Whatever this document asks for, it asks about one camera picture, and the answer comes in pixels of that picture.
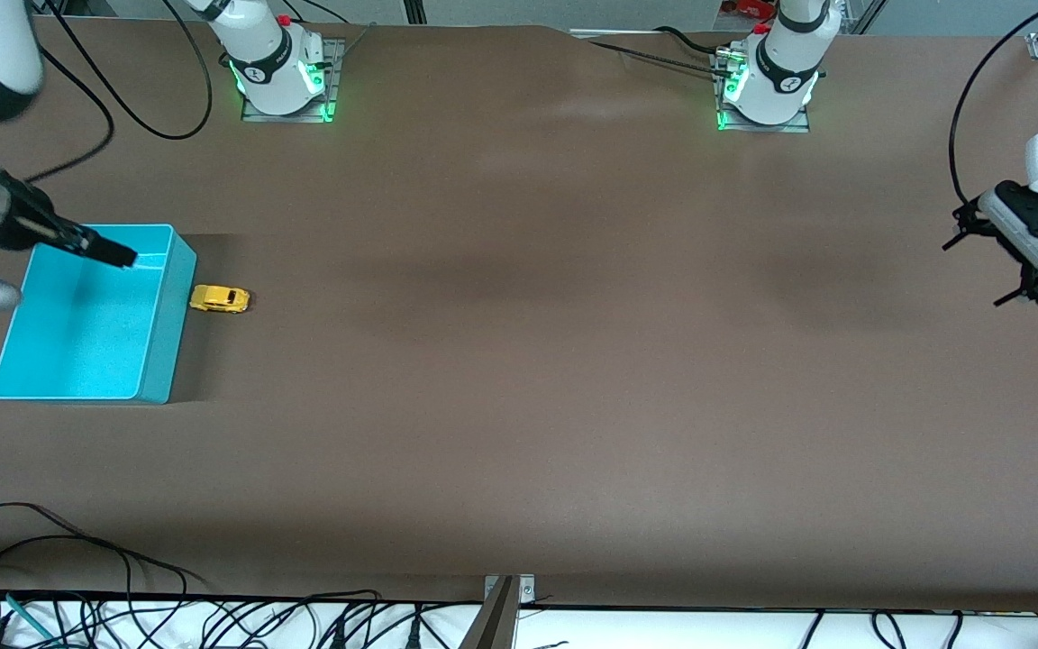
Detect yellow toy beetle car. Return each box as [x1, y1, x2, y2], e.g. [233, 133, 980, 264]
[189, 284, 252, 315]

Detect teal plastic bin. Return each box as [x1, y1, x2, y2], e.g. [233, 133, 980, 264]
[0, 223, 198, 406]

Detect black corrugated conduit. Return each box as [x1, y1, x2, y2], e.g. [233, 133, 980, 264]
[587, 38, 727, 78]

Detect brown table mat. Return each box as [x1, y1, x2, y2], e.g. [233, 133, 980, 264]
[0, 16, 1038, 614]

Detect grey metal bar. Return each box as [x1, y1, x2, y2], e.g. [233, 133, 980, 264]
[456, 577, 520, 649]

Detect grey metal base plate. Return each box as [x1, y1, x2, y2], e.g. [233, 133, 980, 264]
[241, 38, 346, 123]
[713, 50, 813, 134]

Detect black base cable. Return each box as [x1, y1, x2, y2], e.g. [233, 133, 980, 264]
[654, 25, 736, 57]

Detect teal cable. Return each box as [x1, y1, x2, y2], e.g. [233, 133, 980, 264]
[4, 592, 58, 643]

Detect silver table bracket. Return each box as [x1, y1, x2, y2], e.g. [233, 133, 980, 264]
[485, 574, 536, 605]

